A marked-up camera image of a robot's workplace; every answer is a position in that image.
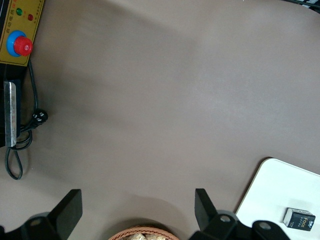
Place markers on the black control box base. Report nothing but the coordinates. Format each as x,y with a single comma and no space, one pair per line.
12,72

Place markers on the cream plastic tray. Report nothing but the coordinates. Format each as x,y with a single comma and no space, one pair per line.
275,187

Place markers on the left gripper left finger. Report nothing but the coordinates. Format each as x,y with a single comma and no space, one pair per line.
67,212

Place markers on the round brown wicker basket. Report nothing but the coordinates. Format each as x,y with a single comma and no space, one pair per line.
140,228

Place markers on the bagged crispy snack pack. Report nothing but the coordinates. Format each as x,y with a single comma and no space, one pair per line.
155,237
136,237

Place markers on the yellow control box panel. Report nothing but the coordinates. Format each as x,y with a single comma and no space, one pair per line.
12,22

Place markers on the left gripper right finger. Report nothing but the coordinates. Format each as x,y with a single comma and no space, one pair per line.
203,210

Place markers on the red emergency stop button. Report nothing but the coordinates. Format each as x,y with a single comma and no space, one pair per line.
23,46

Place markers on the small black carton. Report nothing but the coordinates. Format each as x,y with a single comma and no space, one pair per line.
300,220

